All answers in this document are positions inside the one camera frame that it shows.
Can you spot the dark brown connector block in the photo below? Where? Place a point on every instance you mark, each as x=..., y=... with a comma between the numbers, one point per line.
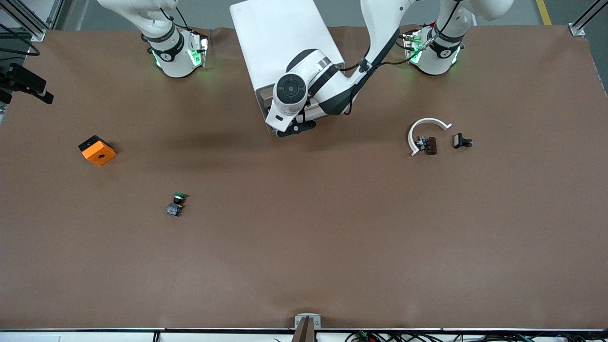
x=431, y=145

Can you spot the aluminium frame post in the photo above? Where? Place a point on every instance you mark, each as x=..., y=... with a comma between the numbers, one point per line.
x=580, y=29
x=33, y=23

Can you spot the orange box with hole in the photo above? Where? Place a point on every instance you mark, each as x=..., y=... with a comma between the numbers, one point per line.
x=99, y=154

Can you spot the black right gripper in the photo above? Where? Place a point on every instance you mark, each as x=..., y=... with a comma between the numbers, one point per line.
x=4, y=80

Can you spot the white drawer cabinet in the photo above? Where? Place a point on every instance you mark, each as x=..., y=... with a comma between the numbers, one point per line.
x=275, y=33

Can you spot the small black clip part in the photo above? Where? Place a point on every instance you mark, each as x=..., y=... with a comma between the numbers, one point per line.
x=458, y=140

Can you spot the grey metal edge bracket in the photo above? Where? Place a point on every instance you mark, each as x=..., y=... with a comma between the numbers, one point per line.
x=308, y=327

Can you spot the beige-fronted white drawer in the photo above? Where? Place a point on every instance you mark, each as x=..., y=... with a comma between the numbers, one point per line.
x=267, y=104
x=267, y=95
x=317, y=114

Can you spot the brown table mat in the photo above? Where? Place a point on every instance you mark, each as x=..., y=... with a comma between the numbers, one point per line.
x=304, y=237

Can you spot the white curved plastic part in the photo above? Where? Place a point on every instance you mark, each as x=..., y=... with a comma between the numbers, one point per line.
x=430, y=120

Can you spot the green push button switch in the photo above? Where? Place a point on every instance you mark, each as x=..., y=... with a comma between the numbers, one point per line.
x=175, y=209

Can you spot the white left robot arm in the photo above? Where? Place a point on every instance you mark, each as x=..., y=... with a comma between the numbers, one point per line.
x=332, y=80

